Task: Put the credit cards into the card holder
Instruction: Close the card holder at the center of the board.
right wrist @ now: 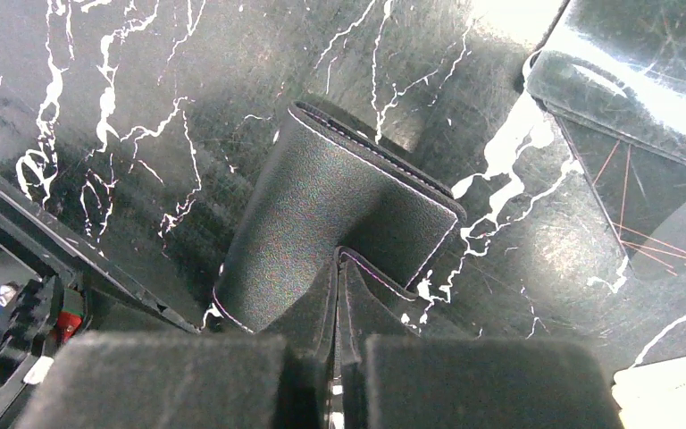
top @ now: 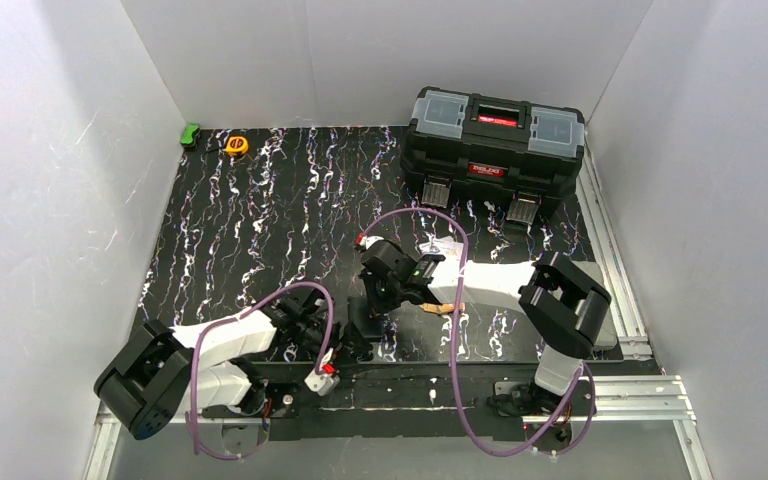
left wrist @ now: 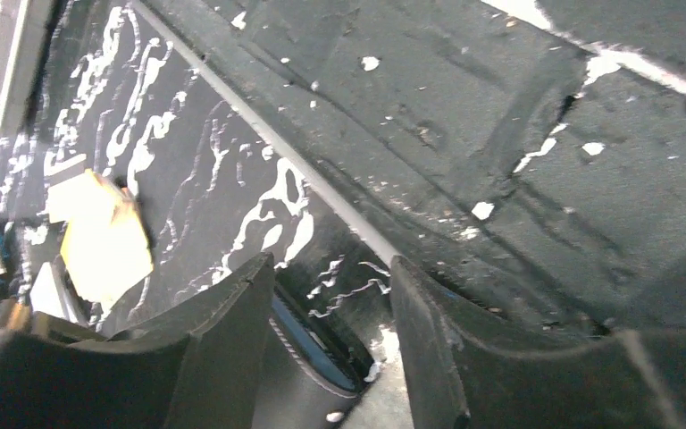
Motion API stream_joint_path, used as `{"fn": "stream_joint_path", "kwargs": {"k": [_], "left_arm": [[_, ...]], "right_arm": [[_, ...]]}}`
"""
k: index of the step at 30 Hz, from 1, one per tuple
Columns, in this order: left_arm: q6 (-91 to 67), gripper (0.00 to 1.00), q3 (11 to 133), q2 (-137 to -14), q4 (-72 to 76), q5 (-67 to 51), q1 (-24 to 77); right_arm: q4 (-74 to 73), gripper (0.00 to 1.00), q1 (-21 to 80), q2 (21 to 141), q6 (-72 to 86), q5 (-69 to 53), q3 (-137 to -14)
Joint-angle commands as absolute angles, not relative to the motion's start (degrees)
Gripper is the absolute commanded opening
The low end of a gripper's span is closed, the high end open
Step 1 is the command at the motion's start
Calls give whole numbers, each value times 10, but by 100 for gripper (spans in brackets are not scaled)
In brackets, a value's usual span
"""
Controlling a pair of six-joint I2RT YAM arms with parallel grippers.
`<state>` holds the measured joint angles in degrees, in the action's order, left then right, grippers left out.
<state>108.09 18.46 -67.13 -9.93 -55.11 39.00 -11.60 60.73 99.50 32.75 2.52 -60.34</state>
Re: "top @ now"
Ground grey foam pad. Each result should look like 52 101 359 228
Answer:
576 260 620 351

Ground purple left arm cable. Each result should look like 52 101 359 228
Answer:
185 281 338 462

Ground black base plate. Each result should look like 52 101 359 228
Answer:
237 360 561 442

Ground black toolbox with red handle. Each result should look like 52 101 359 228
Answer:
400 86 585 225

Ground yellow tape measure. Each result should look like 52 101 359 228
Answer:
224 135 249 157

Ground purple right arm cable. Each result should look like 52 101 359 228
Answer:
356 207 597 458

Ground orange object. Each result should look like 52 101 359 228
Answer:
420 303 465 316

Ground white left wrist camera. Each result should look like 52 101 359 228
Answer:
304 364 340 396

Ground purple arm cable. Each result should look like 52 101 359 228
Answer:
185 281 338 462
356 207 597 458

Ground white card on table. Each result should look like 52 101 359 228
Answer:
418 236 464 261

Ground aluminium frame rail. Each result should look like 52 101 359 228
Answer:
576 150 649 344

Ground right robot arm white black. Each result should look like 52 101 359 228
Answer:
358 236 612 396

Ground green small object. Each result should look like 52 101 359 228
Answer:
179 124 201 150

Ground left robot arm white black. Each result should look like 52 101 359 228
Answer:
93 286 339 440

